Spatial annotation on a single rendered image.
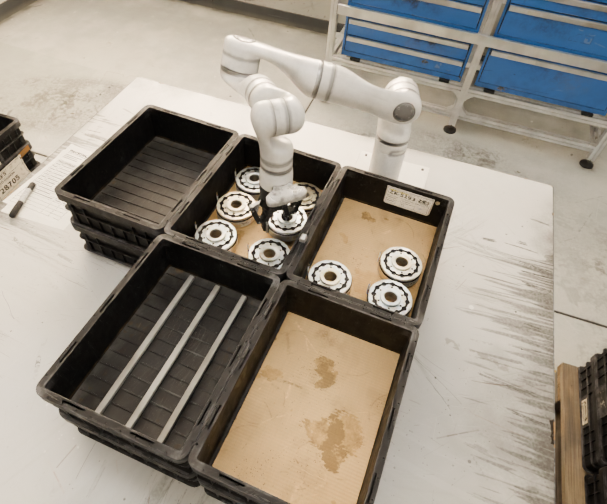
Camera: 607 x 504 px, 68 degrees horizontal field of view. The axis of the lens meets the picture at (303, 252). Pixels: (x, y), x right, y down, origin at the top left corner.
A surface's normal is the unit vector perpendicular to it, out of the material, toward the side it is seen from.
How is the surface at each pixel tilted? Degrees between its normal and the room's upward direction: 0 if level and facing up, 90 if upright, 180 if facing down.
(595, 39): 90
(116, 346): 0
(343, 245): 0
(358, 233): 0
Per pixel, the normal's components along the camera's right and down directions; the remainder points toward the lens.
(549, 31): -0.32, 0.73
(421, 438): 0.06, -0.62
